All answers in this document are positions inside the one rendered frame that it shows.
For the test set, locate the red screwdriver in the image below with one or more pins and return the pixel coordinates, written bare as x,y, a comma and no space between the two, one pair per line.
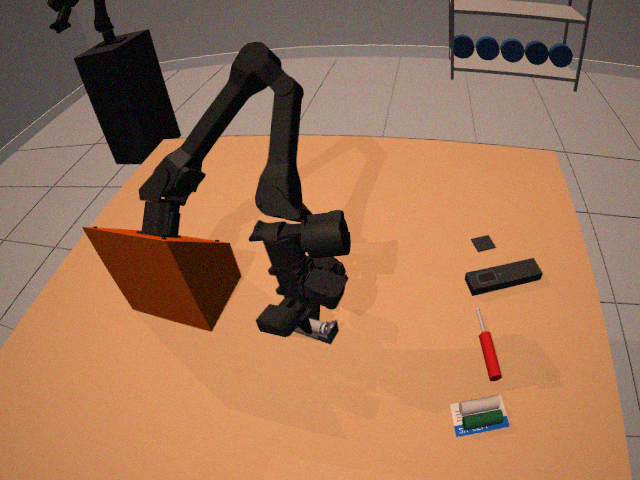
489,352

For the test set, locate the white cylindrical battery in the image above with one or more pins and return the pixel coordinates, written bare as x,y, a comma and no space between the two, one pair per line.
319,327

